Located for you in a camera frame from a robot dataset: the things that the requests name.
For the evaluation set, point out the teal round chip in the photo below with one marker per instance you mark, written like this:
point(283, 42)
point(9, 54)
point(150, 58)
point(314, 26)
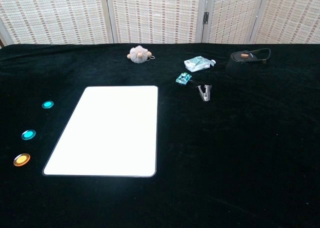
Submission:
point(47, 104)
point(28, 134)

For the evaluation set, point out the orange round chip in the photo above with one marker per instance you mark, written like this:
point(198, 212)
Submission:
point(22, 159)

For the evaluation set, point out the white green spout pouch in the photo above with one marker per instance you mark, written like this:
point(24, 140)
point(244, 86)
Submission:
point(196, 63)

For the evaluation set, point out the white magnetic board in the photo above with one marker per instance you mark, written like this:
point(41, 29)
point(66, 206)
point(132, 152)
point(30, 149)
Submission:
point(107, 133)

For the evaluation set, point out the black velvet tablecloth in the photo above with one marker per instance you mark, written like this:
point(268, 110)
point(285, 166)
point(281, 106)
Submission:
point(225, 150)

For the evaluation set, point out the woven folding screen panel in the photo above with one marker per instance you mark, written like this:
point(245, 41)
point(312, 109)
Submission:
point(155, 13)
point(55, 13)
point(232, 13)
point(290, 13)

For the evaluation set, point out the black screen hinge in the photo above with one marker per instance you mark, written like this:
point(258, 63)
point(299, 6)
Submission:
point(205, 18)

